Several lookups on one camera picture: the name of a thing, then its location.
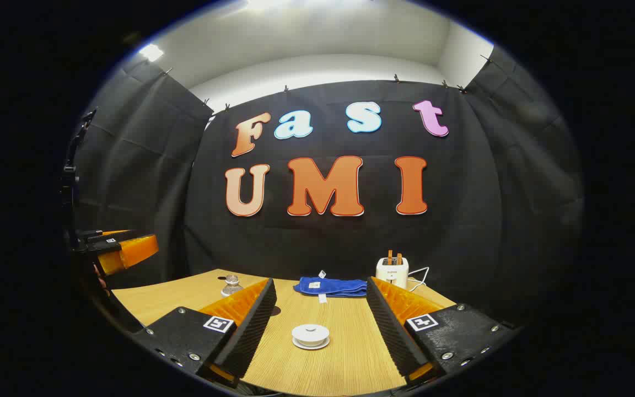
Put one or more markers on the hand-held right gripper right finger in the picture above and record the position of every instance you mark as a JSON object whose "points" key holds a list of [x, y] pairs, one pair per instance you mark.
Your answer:
{"points": [[392, 331]]}

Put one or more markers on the white toaster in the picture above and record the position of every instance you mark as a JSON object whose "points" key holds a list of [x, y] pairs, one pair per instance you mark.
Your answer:
{"points": [[392, 273]]}

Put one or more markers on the ceiling light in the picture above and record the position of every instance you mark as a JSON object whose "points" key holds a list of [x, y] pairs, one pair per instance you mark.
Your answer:
{"points": [[152, 52]]}

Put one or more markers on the black backdrop cloth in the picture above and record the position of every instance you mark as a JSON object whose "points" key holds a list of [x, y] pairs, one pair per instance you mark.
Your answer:
{"points": [[350, 237]]}

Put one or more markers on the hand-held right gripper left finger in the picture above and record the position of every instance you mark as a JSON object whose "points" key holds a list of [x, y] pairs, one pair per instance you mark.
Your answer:
{"points": [[251, 331]]}

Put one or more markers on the clear plastic water bottle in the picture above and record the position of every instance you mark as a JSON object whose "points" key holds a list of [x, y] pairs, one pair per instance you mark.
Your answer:
{"points": [[232, 285]]}

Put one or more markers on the folded blue towel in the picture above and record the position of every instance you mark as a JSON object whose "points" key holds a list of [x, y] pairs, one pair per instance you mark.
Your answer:
{"points": [[334, 286]]}

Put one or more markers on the white teacup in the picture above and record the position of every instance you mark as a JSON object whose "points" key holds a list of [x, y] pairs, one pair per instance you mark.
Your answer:
{"points": [[311, 347]]}

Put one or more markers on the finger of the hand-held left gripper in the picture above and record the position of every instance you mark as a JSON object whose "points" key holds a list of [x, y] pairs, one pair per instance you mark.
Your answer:
{"points": [[130, 252], [108, 235]]}

